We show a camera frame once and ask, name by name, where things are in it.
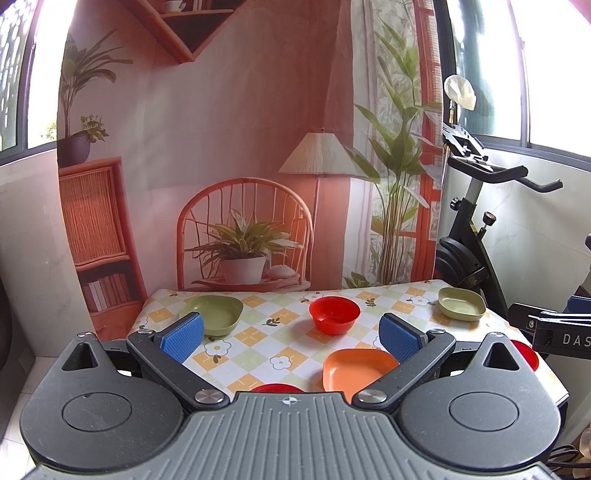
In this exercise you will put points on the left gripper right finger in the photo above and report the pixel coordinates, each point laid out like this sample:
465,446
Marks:
420,356

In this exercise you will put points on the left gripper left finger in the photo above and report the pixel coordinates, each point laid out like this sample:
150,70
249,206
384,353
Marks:
161,354

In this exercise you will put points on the red bowl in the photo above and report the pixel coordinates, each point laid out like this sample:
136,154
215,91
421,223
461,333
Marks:
334,315
530,356
277,388

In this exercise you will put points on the green square plate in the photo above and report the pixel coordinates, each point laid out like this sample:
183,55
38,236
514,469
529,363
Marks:
461,304
219,313

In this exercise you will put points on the orange square plate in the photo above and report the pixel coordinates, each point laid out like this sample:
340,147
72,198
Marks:
350,370

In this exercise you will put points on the red bowl front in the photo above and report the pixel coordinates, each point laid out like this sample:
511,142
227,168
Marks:
277,388

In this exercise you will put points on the checkered floral tablecloth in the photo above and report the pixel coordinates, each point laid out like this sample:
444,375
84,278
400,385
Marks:
276,341

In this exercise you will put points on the printed room backdrop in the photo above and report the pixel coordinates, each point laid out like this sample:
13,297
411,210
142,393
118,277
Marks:
247,145

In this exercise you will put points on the white cloth on bike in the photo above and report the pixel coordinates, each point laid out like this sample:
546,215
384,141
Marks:
460,90

